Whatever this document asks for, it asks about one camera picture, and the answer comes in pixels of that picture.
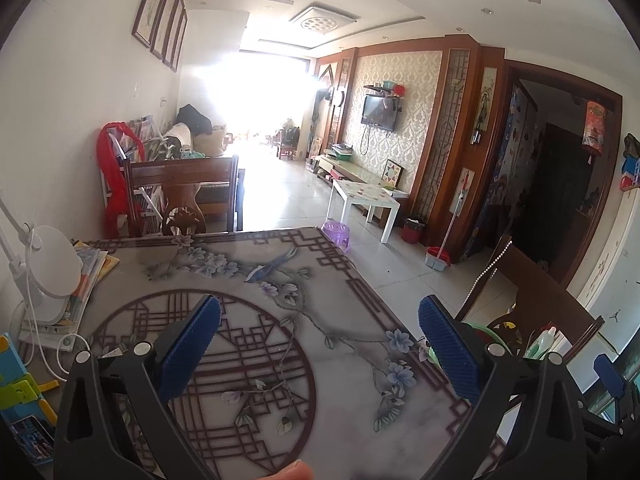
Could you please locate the hanging wall scroll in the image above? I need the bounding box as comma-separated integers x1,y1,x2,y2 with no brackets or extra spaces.
472,67,499,146

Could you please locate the low television cabinet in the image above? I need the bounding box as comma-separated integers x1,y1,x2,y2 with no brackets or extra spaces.
312,152,411,198

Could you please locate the smartphone with colourful screen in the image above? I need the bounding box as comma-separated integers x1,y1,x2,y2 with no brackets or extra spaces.
10,415,56,463

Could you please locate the green plastic bottle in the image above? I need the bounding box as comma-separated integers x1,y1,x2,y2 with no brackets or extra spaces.
522,326,558,361

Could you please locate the colourful cartoon door curtain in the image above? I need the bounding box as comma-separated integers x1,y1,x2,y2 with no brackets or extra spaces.
487,85,546,261

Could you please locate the red bucket with green rim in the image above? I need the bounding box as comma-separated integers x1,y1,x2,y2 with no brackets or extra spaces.
462,321,526,361

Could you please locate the red hanging lantern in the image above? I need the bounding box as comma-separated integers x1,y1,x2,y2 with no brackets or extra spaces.
582,101,607,153

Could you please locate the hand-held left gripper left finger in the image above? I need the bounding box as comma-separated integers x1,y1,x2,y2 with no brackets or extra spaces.
52,294,222,480

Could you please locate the blue green yellow stand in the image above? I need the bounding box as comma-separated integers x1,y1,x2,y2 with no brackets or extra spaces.
0,332,63,428

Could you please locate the person's left hand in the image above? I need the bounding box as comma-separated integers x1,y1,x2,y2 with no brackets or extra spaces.
272,460,316,480

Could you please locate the wooden chair with carved back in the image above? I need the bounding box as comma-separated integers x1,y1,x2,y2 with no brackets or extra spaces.
122,155,241,238

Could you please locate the purple plastic stool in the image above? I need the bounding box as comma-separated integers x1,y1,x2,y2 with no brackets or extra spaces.
321,220,352,253

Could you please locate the square ceiling light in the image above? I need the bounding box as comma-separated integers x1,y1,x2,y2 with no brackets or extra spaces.
289,6,358,36

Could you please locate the wooden chair with beaded edge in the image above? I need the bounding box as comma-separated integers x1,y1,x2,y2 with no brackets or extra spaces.
452,235,606,361

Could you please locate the white charger cable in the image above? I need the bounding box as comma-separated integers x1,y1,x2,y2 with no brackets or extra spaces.
22,280,93,383

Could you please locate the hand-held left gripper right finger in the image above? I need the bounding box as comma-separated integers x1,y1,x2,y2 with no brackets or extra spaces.
418,295,588,480

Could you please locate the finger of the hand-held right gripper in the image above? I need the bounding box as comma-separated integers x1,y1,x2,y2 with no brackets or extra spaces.
592,353,628,401

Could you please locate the black bag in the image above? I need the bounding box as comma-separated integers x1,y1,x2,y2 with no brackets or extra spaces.
176,104,213,136

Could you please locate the small wooden chair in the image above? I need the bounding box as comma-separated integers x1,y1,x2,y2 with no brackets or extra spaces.
275,127,301,161

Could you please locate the black standing fan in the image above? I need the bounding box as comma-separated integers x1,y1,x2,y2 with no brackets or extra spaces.
314,85,336,156

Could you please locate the framed wall picture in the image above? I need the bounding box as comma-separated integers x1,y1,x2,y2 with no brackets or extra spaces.
150,0,182,61
162,0,186,67
131,0,178,50
170,7,189,73

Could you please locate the white magazine rack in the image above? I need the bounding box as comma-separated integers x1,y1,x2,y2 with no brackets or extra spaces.
100,116,173,236

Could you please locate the white desk lamp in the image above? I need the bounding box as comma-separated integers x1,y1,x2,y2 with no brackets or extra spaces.
0,195,85,328

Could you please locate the white coffee table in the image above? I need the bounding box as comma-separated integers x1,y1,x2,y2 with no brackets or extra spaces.
327,179,401,244

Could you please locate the stack of books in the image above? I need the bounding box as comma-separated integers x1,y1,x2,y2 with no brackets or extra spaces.
20,240,121,348

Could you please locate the wall shelf with toys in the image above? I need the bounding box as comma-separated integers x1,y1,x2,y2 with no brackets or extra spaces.
619,132,640,193

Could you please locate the red plastic bag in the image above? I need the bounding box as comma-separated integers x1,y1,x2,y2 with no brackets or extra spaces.
96,121,146,237

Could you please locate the small red waste bin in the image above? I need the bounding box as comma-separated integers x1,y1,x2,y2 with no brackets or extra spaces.
401,216,426,245

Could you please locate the wall television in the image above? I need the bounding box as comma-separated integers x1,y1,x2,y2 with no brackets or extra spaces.
361,95,398,132

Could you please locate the white handled broom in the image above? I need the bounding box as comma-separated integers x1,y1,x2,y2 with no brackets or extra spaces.
440,190,463,256

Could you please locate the blue red dustpan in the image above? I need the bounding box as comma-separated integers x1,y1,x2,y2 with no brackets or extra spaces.
425,246,452,272

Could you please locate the framed geometric picture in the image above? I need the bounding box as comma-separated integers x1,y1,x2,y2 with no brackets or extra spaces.
381,159,403,187

